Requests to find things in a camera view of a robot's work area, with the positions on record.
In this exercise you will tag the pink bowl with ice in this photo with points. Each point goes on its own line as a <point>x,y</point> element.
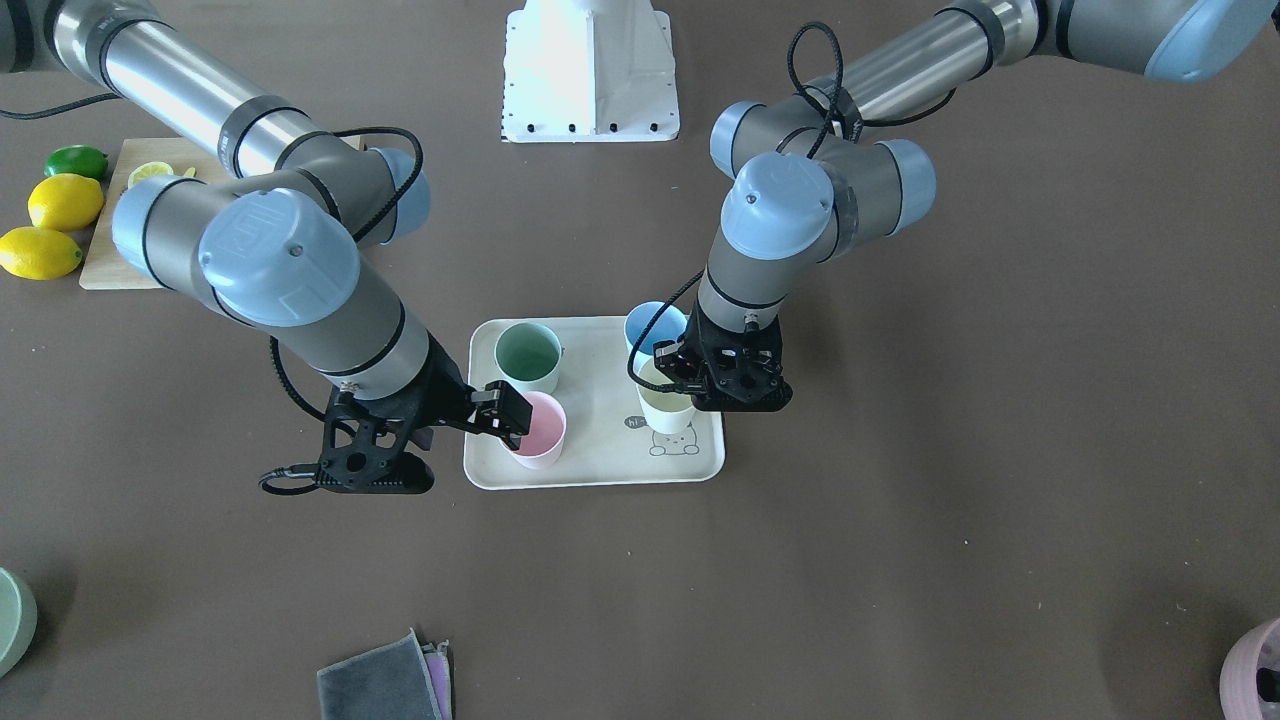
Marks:
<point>1249,678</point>

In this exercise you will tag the cream rectangular tray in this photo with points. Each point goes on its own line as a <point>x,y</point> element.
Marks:
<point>608,441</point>

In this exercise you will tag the whole yellow lemon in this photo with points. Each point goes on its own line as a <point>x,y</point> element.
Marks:
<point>65,202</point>
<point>38,253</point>

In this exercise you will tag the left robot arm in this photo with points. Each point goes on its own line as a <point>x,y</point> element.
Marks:
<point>806,190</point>

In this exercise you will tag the lemon half slice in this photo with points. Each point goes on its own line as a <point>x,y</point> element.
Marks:
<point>148,170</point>

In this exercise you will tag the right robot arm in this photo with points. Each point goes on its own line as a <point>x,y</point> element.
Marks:
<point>364,340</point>

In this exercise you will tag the grey folded cloth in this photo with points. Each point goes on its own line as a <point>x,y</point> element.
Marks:
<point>406,679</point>

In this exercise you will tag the cream plastic cup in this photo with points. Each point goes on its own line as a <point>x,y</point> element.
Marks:
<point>666,413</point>

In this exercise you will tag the green lime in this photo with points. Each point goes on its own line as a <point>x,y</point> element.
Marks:
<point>80,160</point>

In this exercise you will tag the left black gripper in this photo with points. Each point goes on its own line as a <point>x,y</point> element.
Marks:
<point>676,366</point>

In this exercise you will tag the green plastic cup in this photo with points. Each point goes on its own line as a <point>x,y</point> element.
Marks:
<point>528,355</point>

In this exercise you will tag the pink plastic cup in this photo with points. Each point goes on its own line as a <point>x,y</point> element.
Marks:
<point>542,446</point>

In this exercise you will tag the mint green bowl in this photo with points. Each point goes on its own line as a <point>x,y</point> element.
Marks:
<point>19,616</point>

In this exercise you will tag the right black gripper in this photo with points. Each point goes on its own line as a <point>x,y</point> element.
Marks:
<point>447,391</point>

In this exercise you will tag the wooden cutting board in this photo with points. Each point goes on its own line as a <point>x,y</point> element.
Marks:
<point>210,237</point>

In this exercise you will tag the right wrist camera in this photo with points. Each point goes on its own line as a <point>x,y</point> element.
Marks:
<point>365,441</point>

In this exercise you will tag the blue plastic cup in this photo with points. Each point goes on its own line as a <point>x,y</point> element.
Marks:
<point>650,323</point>

